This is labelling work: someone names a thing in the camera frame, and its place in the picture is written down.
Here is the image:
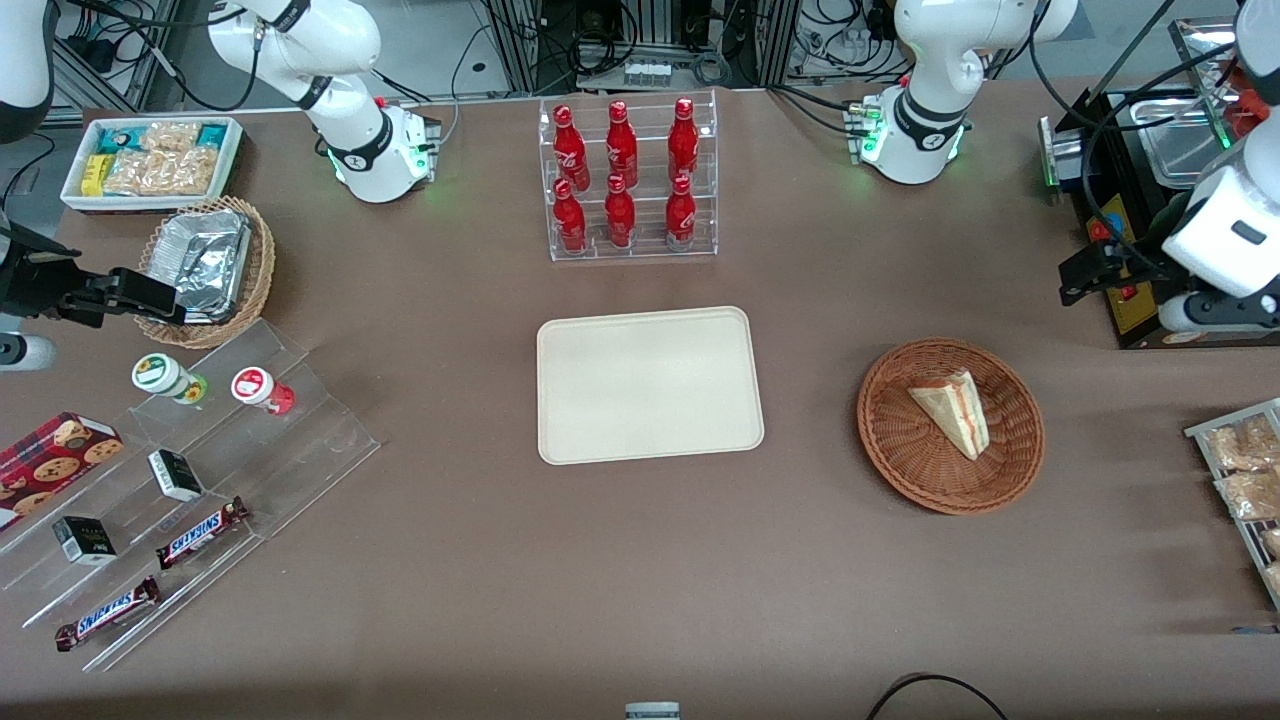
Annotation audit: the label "large clear nut bag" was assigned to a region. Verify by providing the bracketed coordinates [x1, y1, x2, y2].
[105, 148, 222, 198]

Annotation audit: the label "clear acrylic stepped shelf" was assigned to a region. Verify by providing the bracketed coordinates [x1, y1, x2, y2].
[0, 318, 382, 674]

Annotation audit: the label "beige plastic tray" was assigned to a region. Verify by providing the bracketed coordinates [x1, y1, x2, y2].
[536, 305, 766, 467]

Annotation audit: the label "small tan wicker basket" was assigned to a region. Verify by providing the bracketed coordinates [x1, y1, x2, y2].
[133, 195, 277, 351]

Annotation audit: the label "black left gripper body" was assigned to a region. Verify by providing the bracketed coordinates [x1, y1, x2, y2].
[1059, 242, 1169, 307]

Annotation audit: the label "green lidded cup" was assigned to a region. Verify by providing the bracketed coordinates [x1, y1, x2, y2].
[131, 353, 209, 406]

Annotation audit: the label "snickers chocolate bar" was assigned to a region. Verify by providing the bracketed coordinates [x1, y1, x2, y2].
[54, 576, 161, 653]
[155, 497, 251, 571]

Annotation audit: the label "white plastic snack bin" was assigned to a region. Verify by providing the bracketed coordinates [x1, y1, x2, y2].
[60, 115, 245, 216]

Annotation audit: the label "black food warmer machine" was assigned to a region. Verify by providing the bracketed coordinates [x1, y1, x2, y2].
[1038, 15, 1280, 351]

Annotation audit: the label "metal wire tray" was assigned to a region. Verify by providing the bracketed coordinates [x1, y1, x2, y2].
[1184, 398, 1280, 611]

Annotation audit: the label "large brown wicker basket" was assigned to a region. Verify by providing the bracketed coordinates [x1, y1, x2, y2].
[856, 337, 1047, 517]

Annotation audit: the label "small clear nut bag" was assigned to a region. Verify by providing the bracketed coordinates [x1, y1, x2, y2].
[140, 120, 202, 154]

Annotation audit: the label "clear acrylic bottle rack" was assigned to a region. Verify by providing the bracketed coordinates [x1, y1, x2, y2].
[538, 88, 719, 263]

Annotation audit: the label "black cable loop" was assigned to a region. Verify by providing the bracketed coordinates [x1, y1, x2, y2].
[865, 673, 1011, 720]

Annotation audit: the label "small black box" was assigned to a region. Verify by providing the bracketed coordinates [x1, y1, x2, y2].
[148, 449, 205, 503]
[52, 516, 118, 567]

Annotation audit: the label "red cola bottle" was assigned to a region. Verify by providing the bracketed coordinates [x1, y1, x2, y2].
[553, 178, 588, 254]
[665, 175, 697, 251]
[604, 174, 637, 249]
[552, 104, 591, 191]
[667, 97, 700, 186]
[605, 100, 639, 189]

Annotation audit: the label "steel warmer pan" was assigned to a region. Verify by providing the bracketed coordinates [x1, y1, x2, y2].
[1110, 90, 1227, 187]

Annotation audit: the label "stacked aluminium foil trays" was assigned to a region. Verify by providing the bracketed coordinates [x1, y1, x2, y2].
[150, 208, 252, 324]

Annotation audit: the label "triangular sandwich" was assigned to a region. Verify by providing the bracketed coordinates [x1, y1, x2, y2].
[907, 369, 991, 462]

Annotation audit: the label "red lidded cup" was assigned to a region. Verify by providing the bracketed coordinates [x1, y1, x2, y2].
[231, 367, 296, 417]

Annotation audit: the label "red cookie box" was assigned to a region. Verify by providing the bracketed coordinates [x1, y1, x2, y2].
[0, 412, 125, 533]

